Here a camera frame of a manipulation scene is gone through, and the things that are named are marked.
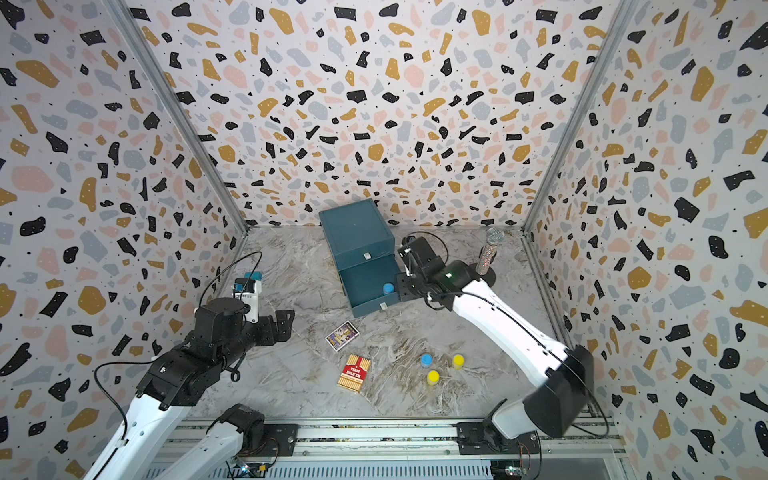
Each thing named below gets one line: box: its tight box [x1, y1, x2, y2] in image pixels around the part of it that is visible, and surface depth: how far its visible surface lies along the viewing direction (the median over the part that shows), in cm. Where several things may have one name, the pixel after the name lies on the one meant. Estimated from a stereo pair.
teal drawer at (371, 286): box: [338, 254, 400, 318], surface depth 93 cm
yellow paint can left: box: [427, 370, 441, 386], surface depth 84 cm
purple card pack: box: [325, 320, 360, 352], surface depth 92 cm
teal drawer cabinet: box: [318, 198, 399, 307], surface depth 94 cm
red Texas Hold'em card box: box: [337, 354, 371, 394], surface depth 85 cm
